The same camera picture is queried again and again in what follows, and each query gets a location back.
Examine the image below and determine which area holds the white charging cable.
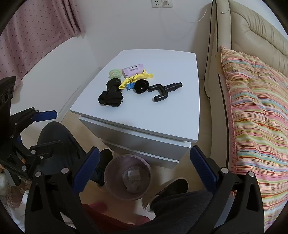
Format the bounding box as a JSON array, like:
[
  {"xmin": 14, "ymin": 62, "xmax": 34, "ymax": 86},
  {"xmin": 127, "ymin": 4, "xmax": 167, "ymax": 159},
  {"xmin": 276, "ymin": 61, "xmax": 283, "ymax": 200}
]
[{"xmin": 159, "ymin": 0, "xmax": 232, "ymax": 24}]

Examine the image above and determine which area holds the pink dotted curtain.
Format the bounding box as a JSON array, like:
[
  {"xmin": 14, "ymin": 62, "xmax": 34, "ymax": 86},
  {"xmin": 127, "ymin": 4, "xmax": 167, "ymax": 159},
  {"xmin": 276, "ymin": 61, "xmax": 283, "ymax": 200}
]
[{"xmin": 1, "ymin": 1, "xmax": 84, "ymax": 81}]

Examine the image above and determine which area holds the black round cap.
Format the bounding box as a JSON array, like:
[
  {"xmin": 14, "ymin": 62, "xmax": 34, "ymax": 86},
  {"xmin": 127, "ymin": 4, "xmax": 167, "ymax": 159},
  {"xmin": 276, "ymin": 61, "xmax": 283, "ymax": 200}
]
[{"xmin": 133, "ymin": 79, "xmax": 149, "ymax": 94}]

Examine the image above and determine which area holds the white bedside table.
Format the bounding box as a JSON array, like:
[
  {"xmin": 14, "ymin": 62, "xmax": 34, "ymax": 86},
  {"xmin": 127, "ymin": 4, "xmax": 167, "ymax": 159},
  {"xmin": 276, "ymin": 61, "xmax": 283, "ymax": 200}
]
[{"xmin": 71, "ymin": 49, "xmax": 200, "ymax": 168}]

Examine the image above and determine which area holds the blue binder clip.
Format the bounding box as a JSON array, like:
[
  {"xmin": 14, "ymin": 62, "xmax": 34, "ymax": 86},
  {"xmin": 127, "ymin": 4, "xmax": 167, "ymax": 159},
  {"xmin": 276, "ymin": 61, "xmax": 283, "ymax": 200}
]
[{"xmin": 126, "ymin": 77, "xmax": 135, "ymax": 90}]

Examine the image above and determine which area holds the pink paper packet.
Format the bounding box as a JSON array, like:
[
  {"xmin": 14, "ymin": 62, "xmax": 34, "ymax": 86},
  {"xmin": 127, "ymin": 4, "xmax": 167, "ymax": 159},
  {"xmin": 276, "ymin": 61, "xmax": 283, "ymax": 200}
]
[{"xmin": 122, "ymin": 64, "xmax": 145, "ymax": 78}]

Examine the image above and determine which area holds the yellow plastic hair clip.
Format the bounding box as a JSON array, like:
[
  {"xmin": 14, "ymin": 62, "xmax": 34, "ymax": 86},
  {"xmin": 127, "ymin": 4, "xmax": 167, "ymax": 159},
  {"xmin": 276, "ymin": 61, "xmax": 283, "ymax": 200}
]
[{"xmin": 118, "ymin": 69, "xmax": 154, "ymax": 90}]

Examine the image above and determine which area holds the black cloth bundle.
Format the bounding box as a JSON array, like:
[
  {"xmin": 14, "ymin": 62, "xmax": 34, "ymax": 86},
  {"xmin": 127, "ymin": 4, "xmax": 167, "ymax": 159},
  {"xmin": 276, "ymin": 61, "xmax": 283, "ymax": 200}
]
[{"xmin": 98, "ymin": 78, "xmax": 123, "ymax": 107}]

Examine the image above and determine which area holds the white wall socket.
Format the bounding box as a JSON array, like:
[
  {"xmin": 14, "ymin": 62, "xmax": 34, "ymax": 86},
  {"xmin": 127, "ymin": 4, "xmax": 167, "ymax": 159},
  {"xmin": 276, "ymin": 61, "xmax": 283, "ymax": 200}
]
[{"xmin": 151, "ymin": 0, "xmax": 162, "ymax": 8}]

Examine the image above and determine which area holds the black hook bracket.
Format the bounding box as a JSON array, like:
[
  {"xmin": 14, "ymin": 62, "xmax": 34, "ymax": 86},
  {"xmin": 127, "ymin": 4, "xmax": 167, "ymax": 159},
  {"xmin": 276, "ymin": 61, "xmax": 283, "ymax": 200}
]
[{"xmin": 148, "ymin": 82, "xmax": 183, "ymax": 102}]

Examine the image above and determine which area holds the beige padded headboard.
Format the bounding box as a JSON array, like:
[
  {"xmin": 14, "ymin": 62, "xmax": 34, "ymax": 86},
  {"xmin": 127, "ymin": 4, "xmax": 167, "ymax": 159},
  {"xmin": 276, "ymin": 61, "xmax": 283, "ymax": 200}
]
[{"xmin": 204, "ymin": 1, "xmax": 287, "ymax": 98}]

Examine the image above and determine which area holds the white wall switch plug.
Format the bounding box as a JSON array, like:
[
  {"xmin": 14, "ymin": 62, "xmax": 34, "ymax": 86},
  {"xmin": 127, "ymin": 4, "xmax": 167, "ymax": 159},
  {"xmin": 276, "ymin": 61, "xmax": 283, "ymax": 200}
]
[{"xmin": 162, "ymin": 0, "xmax": 173, "ymax": 8}]

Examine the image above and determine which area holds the white small carton box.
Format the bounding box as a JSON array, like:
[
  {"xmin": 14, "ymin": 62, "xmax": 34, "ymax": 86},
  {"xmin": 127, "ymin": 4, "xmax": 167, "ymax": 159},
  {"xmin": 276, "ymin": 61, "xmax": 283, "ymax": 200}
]
[{"xmin": 121, "ymin": 166, "xmax": 141, "ymax": 193}]

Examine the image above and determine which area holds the green wrapper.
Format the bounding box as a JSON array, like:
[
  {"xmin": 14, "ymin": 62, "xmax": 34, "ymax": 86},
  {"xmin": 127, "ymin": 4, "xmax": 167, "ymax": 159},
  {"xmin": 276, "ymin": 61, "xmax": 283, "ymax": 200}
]
[{"xmin": 108, "ymin": 69, "xmax": 122, "ymax": 79}]

